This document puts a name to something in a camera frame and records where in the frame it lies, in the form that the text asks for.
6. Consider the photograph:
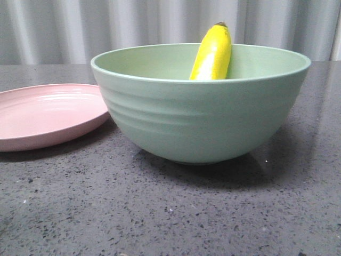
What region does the white pleated curtain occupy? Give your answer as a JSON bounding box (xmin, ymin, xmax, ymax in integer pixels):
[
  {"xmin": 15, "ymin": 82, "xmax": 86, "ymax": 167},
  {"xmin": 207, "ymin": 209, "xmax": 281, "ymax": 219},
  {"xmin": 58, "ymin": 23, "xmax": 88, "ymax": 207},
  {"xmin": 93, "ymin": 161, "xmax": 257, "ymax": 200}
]
[{"xmin": 1, "ymin": 1, "xmax": 340, "ymax": 65}]

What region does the pink plate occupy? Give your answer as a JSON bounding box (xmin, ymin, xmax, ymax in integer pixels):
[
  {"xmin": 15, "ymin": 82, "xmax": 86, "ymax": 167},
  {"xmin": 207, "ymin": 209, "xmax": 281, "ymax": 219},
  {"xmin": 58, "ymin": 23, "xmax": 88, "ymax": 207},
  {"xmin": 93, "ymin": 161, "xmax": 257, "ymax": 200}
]
[{"xmin": 1, "ymin": 84, "xmax": 109, "ymax": 152}]

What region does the green ribbed bowl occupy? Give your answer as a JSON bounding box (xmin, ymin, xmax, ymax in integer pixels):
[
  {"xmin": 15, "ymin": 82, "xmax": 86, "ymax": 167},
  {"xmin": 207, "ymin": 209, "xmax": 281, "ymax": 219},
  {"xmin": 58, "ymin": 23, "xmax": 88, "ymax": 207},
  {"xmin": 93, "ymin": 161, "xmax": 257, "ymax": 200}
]
[{"xmin": 91, "ymin": 43, "xmax": 311, "ymax": 164}]

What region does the yellow banana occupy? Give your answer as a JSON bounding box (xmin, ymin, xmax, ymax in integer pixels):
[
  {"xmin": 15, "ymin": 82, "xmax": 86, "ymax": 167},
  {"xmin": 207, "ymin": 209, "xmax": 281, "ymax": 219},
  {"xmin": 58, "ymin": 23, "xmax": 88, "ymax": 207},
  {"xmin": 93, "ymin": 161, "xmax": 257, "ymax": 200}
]
[{"xmin": 190, "ymin": 22, "xmax": 232, "ymax": 81}]

